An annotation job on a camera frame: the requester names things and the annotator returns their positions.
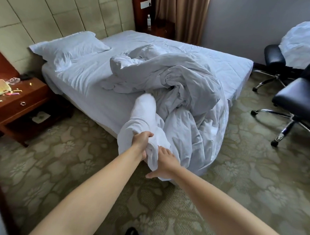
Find person's left hand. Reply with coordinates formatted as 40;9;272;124
130;130;155;162

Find person's right hand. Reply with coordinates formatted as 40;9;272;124
145;145;182;181

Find white bed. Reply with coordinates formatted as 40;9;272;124
37;26;255;189

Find white duvet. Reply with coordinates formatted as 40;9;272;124
96;42;233;184

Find person's right forearm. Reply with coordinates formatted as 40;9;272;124
165;166;298;235

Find person's left forearm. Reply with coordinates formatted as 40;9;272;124
28;140;145;235

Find white slipper packet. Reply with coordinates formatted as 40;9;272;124
31;110;51;124

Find wooden nightstand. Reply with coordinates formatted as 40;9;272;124
142;19;176;40
0;75;75;149

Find white pillow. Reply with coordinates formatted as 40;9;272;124
28;28;112;75

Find beige curtain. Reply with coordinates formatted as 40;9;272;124
153;0;211;46

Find scatter of small coloured pieces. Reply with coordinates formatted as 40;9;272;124
0;81;34;106

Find black office chair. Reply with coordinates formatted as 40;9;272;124
249;47;310;154
252;43;302;95

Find beige telephone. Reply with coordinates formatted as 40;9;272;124
0;79;13;100

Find beige padded headboard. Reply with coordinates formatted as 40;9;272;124
0;0;137;81

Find white bedding bundle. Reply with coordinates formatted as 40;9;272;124
278;19;310;70

